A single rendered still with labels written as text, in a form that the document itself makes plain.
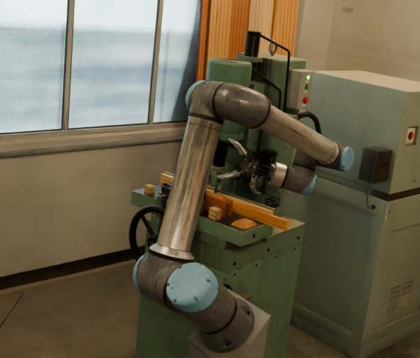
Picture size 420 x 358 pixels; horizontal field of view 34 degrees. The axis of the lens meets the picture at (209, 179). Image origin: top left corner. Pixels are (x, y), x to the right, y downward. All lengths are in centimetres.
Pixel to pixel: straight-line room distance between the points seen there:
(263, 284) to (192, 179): 92
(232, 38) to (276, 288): 192
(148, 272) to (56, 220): 191
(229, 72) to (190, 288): 96
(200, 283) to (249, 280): 83
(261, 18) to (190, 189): 257
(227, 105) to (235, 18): 237
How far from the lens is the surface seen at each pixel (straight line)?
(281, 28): 475
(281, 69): 287
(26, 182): 389
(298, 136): 232
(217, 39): 433
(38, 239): 405
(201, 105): 219
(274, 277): 304
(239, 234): 262
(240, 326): 219
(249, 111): 213
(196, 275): 208
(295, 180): 260
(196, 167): 218
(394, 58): 506
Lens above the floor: 179
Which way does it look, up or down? 16 degrees down
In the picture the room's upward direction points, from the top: 6 degrees clockwise
